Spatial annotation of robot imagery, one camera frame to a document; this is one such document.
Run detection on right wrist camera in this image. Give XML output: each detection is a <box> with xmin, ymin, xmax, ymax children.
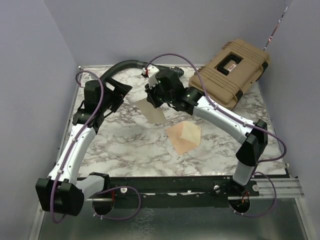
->
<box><xmin>142</xmin><ymin>65</ymin><xmax>160</xmax><ymax>89</ymax></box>

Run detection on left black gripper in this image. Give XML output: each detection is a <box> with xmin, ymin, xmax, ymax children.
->
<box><xmin>99</xmin><ymin>76</ymin><xmax>133</xmax><ymax>112</ymax></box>

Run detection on striped cord in corner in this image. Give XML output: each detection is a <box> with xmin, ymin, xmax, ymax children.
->
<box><xmin>262</xmin><ymin>6</ymin><xmax>289</xmax><ymax>52</ymax></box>

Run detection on aluminium rail frame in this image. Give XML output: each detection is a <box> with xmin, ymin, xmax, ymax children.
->
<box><xmin>27</xmin><ymin>66</ymin><xmax>311</xmax><ymax>240</ymax></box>

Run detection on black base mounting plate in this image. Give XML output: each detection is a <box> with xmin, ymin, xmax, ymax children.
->
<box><xmin>92</xmin><ymin>175</ymin><xmax>259</xmax><ymax>209</ymax></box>

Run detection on tan plastic toolbox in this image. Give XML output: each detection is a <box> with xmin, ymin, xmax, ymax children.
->
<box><xmin>198</xmin><ymin>38</ymin><xmax>270</xmax><ymax>110</ymax></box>

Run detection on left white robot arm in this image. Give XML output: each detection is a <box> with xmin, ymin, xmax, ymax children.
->
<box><xmin>35</xmin><ymin>77</ymin><xmax>132</xmax><ymax>216</ymax></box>

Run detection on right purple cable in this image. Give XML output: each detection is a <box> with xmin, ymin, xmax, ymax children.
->
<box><xmin>144</xmin><ymin>53</ymin><xmax>288</xmax><ymax>218</ymax></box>

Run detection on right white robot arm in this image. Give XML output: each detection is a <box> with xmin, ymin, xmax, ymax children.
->
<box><xmin>142</xmin><ymin>66</ymin><xmax>268</xmax><ymax>196</ymax></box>

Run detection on dark grey flexible hose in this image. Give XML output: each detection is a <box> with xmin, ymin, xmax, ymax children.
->
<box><xmin>99</xmin><ymin>59</ymin><xmax>185</xmax><ymax>83</ymax></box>

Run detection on pink tan envelope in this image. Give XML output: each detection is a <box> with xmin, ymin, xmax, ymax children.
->
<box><xmin>165</xmin><ymin>121</ymin><xmax>201</xmax><ymax>155</ymax></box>

